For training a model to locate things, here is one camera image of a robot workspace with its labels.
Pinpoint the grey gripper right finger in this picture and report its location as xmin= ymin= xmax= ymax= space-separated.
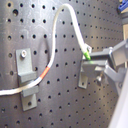
xmin=86 ymin=48 xmax=114 ymax=64

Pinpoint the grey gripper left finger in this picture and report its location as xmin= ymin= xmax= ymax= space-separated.
xmin=80 ymin=62 xmax=109 ymax=79

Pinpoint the white cable with coloured marks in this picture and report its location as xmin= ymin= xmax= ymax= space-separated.
xmin=0 ymin=4 xmax=93 ymax=97

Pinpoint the blue clamp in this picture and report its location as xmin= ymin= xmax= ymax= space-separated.
xmin=117 ymin=0 xmax=128 ymax=14

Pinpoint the black perforated pegboard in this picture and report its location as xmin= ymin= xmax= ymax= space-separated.
xmin=0 ymin=0 xmax=123 ymax=128

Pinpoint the grey cable clip bracket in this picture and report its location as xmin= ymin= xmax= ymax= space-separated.
xmin=16 ymin=48 xmax=39 ymax=111
xmin=78 ymin=44 xmax=92 ymax=89

